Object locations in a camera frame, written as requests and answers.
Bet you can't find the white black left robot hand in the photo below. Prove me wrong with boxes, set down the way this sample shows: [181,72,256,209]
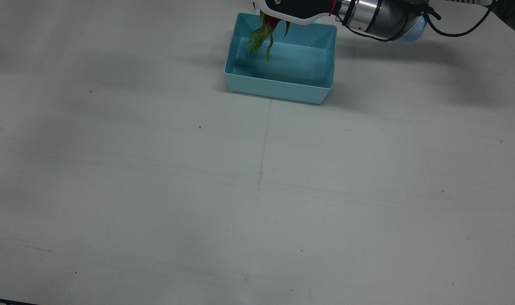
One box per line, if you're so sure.
[252,0,341,26]

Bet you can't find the pink dragon fruit green leaves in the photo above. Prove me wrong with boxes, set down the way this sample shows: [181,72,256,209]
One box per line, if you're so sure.
[246,11,291,62]

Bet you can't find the light blue plastic bin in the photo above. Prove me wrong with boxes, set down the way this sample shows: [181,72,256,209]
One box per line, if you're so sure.
[224,13,338,105]

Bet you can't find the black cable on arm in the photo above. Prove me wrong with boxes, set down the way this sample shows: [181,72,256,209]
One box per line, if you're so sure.
[344,0,495,42]

